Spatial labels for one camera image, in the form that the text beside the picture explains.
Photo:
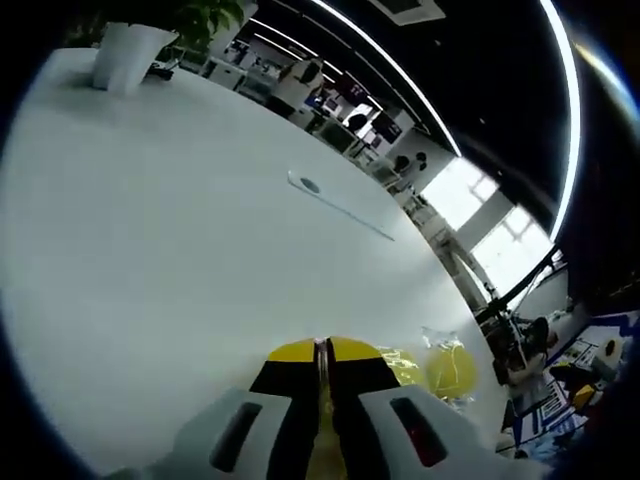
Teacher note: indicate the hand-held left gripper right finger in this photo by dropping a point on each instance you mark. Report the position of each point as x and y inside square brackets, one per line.
[400, 440]

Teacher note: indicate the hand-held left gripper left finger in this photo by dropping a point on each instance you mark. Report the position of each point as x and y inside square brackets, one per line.
[200, 440]

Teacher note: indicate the yellow rectangular silicone block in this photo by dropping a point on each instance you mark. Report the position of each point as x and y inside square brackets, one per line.
[400, 367]

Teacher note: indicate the yellow round silicone block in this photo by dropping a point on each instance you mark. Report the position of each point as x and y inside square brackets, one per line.
[450, 372]

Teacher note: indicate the small yellow sponge in wrap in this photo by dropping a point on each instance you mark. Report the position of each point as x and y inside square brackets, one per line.
[440, 336]

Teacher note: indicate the small black desk device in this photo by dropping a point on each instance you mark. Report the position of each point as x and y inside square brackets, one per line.
[162, 70]

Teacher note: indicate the ceiling air vent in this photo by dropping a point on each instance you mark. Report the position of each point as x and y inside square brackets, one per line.
[407, 10]

